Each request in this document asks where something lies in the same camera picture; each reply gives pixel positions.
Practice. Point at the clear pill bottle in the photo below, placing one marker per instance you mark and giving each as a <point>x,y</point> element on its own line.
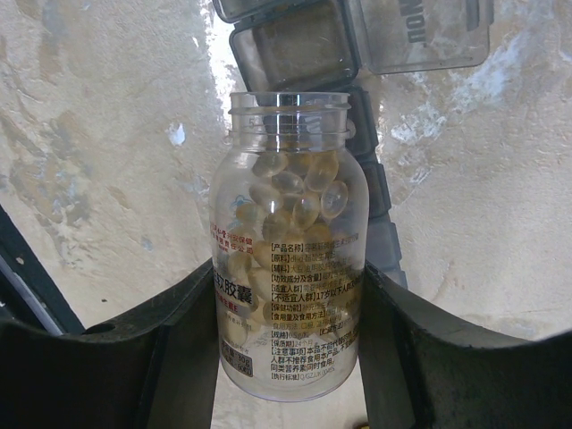
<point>288,213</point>

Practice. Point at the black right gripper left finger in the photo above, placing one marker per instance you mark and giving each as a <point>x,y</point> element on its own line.
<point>154,366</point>

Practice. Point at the black table front rail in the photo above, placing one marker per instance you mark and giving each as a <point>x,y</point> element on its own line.
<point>28,293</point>

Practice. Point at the grey weekly pill organizer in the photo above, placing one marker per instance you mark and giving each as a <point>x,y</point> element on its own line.
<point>324,45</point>

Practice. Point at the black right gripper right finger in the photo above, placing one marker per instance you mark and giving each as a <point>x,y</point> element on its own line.
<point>423,367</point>

